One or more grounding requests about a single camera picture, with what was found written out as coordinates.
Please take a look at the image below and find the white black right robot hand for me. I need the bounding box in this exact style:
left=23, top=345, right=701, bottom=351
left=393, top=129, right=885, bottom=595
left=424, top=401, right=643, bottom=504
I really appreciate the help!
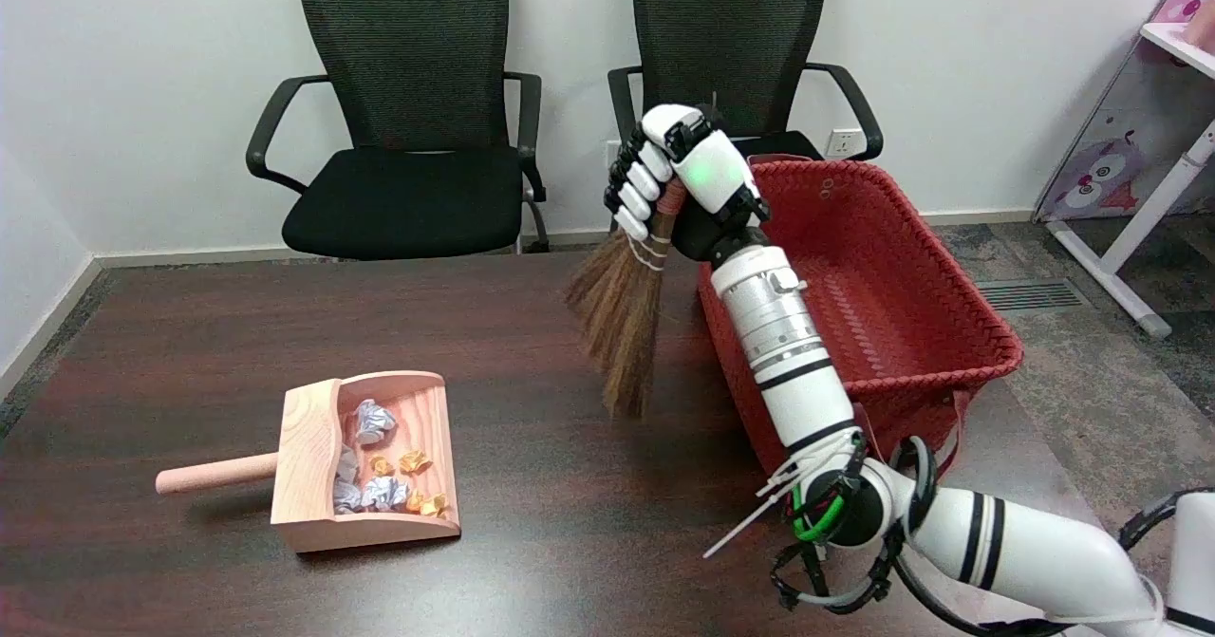
left=605, top=103, right=770, bottom=263

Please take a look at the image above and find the grey floor vent grille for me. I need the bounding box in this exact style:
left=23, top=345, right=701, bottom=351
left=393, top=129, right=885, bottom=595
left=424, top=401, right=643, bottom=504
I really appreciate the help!
left=973, top=278, right=1089, bottom=312

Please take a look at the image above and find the green robot wire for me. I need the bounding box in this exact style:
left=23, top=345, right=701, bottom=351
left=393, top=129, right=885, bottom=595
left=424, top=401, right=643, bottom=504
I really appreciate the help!
left=793, top=493, right=852, bottom=543

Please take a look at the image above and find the wooden dustpan with handle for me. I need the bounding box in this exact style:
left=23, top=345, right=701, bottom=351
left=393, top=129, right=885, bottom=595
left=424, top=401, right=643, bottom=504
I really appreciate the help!
left=155, top=371, right=462, bottom=554

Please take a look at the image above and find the white zip tie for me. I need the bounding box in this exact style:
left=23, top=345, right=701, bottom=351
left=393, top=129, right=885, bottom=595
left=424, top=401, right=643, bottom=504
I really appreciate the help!
left=702, top=447, right=860, bottom=559

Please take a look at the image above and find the brown straw hand broom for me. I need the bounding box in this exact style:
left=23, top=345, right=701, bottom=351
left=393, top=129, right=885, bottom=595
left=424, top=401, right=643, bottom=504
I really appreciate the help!
left=567, top=177, right=687, bottom=420

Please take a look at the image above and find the red woven plastic basket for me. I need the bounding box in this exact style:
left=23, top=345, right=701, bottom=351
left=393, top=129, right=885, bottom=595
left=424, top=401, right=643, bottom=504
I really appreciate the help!
left=698, top=155, right=1024, bottom=477

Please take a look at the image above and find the pink owl print panel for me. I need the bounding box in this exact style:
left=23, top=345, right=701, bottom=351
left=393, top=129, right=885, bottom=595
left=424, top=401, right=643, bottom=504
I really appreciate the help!
left=1035, top=0, right=1215, bottom=223

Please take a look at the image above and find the black mesh office chair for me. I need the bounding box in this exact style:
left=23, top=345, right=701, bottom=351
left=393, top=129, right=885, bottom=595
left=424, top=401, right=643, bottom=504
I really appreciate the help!
left=607, top=0, right=885, bottom=239
left=246, top=0, right=551, bottom=261

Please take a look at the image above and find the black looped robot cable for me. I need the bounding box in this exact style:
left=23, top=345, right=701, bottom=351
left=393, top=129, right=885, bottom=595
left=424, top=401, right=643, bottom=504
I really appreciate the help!
left=771, top=436, right=1074, bottom=637

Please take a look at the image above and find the white frame children's desk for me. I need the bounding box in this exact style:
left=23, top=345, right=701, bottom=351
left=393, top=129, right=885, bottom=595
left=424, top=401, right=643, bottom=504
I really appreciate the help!
left=1044, top=20, right=1215, bottom=339

